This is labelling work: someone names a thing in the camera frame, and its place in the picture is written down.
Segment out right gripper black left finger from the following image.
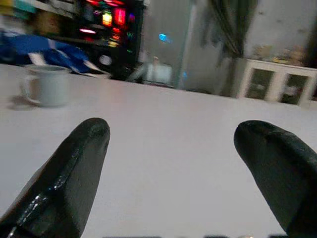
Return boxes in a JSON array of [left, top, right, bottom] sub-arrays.
[[0, 118, 111, 238]]

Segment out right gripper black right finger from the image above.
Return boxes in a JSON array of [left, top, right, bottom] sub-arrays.
[[234, 120, 317, 236]]

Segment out white glass-door cabinet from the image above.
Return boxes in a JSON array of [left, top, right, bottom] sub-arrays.
[[236, 58, 317, 106]]

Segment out grey mug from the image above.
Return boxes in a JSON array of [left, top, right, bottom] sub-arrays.
[[19, 65, 71, 108]]

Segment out grey-green curtain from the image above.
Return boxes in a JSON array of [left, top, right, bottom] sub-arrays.
[[210, 0, 251, 58]]

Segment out black lit computer case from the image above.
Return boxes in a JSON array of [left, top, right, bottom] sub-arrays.
[[76, 0, 146, 77]]

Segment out blue bag with white straps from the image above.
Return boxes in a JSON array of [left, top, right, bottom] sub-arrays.
[[0, 33, 111, 75]]

